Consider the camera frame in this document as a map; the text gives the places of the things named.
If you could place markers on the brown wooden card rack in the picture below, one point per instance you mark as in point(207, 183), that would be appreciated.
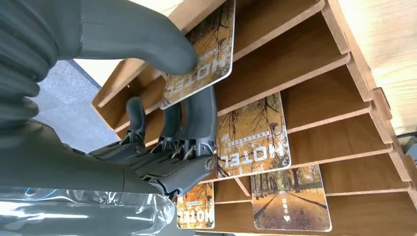
point(312, 84)

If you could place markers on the autumn tree path key card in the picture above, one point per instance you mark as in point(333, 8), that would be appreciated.
point(290, 202)

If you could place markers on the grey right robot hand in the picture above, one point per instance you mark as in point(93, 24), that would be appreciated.
point(137, 35)

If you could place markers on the dark grey object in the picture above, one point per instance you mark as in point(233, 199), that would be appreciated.
point(410, 146)

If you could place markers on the clear plastic wrap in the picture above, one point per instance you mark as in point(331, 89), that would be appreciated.
point(81, 215)

